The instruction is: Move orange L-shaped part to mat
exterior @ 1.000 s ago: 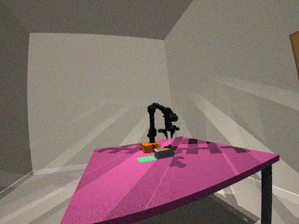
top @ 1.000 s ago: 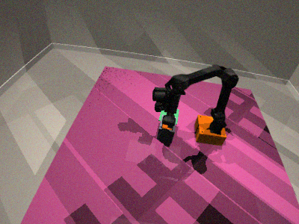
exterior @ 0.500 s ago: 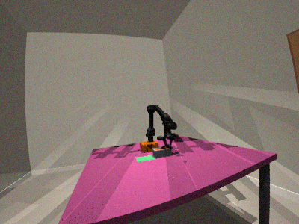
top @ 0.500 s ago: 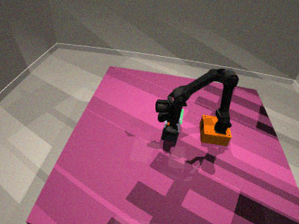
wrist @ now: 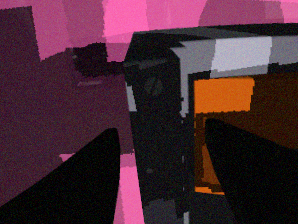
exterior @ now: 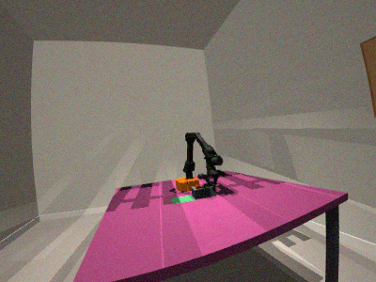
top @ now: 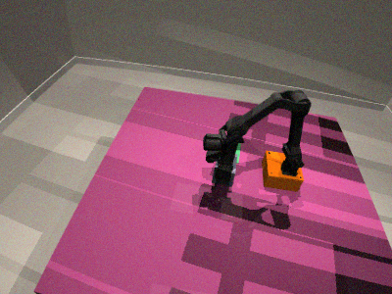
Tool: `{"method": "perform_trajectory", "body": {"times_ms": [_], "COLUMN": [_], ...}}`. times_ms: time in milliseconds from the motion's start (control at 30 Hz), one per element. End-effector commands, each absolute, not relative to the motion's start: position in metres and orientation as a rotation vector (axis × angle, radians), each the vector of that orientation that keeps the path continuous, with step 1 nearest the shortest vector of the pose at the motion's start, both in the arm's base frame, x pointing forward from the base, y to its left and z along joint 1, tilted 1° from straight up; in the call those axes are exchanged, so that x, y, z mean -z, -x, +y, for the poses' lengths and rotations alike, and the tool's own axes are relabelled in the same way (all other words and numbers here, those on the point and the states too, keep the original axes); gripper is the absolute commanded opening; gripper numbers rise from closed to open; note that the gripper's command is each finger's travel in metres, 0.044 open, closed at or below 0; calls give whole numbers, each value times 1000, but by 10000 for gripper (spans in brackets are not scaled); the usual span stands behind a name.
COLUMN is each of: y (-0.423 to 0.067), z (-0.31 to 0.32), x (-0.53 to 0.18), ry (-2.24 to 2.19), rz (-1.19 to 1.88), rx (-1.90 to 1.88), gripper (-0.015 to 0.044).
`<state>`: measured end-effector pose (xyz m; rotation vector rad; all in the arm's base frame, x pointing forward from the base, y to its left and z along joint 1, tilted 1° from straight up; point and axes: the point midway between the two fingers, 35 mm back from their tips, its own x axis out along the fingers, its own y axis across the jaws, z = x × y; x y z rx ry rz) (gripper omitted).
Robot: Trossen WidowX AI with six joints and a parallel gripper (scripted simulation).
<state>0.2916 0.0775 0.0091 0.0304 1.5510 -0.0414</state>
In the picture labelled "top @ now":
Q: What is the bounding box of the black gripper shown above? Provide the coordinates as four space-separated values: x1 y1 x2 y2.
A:
215 148 236 181

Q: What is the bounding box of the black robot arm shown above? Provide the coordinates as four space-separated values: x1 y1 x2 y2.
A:
203 90 312 176

